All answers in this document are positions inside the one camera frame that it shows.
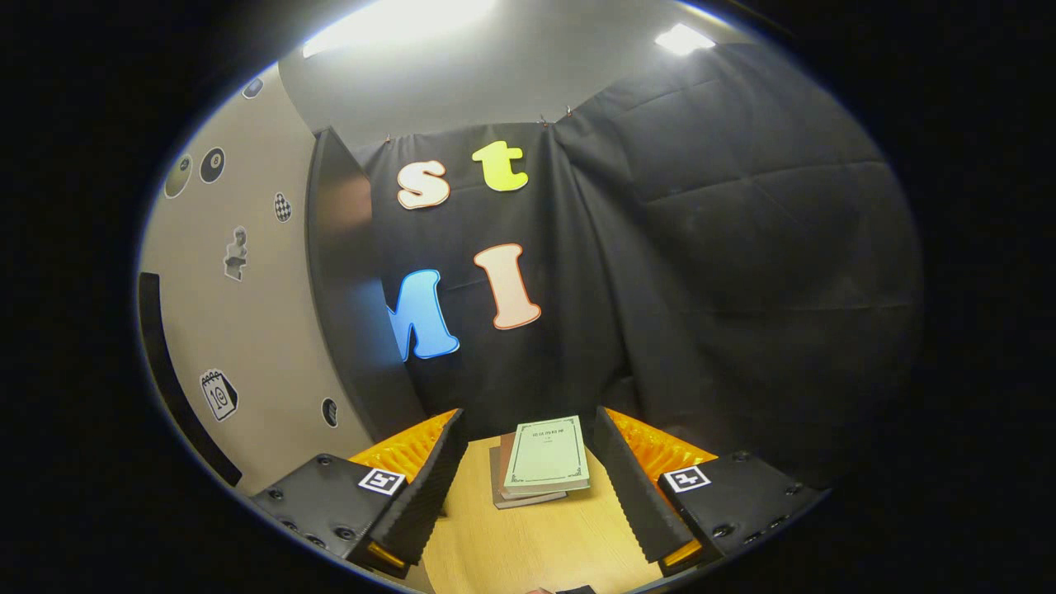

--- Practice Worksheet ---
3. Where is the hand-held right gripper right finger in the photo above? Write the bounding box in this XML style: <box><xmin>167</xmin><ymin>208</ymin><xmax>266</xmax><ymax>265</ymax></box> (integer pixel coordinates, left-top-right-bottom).
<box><xmin>592</xmin><ymin>406</ymin><xmax>832</xmax><ymax>578</ymax></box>

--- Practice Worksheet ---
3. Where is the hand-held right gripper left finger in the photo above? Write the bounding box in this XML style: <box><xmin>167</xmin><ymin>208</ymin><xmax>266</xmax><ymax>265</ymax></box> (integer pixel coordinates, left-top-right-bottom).
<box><xmin>250</xmin><ymin>408</ymin><xmax>469</xmax><ymax>580</ymax></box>

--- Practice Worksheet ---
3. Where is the grey cabinet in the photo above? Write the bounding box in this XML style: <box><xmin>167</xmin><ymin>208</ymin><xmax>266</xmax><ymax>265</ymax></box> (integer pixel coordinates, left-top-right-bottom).
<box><xmin>305</xmin><ymin>125</ymin><xmax>430</xmax><ymax>446</ymax></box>

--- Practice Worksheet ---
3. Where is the beige cabinet door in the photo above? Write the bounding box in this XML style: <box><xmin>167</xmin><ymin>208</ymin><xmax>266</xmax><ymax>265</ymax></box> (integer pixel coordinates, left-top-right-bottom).
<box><xmin>136</xmin><ymin>62</ymin><xmax>376</xmax><ymax>496</ymax></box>

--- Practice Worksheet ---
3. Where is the black cabinet door handle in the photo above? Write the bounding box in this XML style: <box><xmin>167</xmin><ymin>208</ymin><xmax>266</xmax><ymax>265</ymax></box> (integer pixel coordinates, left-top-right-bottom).
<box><xmin>137</xmin><ymin>272</ymin><xmax>244</xmax><ymax>488</ymax></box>

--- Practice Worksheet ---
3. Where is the grey book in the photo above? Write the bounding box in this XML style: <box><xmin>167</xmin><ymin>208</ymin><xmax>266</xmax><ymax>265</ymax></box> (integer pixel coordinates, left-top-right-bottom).
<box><xmin>489</xmin><ymin>445</ymin><xmax>570</xmax><ymax>510</ymax></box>

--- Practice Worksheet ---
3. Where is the brown book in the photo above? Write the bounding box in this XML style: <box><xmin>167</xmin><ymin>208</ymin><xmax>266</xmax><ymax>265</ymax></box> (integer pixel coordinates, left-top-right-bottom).
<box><xmin>497</xmin><ymin>433</ymin><xmax>570</xmax><ymax>502</ymax></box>

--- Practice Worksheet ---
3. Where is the green book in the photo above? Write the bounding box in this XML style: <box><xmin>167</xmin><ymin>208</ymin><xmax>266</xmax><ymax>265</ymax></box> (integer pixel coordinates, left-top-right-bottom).
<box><xmin>503</xmin><ymin>415</ymin><xmax>592</xmax><ymax>496</ymax></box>

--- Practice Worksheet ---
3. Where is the black backdrop cloth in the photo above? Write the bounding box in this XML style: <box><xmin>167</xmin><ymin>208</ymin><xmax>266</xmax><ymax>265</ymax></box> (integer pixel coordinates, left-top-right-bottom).
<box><xmin>351</xmin><ymin>41</ymin><xmax>925</xmax><ymax>488</ymax></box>

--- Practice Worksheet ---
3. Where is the small ceiling light panel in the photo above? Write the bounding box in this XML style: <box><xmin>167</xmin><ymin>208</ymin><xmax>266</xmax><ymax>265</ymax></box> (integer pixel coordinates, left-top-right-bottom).
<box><xmin>654</xmin><ymin>22</ymin><xmax>717</xmax><ymax>57</ymax></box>

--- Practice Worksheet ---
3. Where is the large ceiling light panel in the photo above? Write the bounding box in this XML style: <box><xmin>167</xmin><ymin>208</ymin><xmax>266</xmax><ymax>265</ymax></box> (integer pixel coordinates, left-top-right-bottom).
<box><xmin>301</xmin><ymin>0</ymin><xmax>500</xmax><ymax>59</ymax></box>

